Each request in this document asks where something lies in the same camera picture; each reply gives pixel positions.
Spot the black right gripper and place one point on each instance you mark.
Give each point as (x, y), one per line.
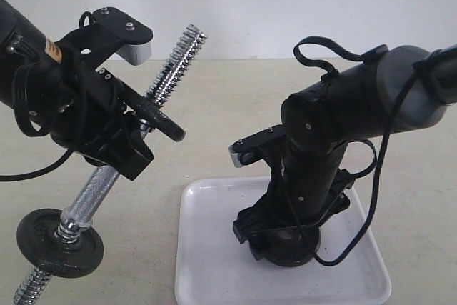
(300, 183)

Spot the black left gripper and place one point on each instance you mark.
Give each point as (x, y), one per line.
(88, 119)

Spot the black weight plate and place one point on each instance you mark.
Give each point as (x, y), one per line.
(291, 249)
(37, 241)

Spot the black weight plate end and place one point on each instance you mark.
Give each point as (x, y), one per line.
(147, 110)

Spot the chrome threaded dumbbell bar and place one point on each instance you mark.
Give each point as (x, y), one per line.
(78, 216)

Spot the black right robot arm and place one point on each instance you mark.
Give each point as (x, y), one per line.
(387, 91)

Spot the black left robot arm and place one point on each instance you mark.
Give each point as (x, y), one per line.
(26, 54)

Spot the white rectangular plastic tray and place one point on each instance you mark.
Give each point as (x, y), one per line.
(212, 267)

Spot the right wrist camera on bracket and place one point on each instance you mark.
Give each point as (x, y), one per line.
(258, 146)

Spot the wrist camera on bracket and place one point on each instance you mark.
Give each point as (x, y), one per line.
(258, 146)
(108, 31)

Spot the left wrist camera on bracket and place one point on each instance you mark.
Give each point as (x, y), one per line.
(108, 31)

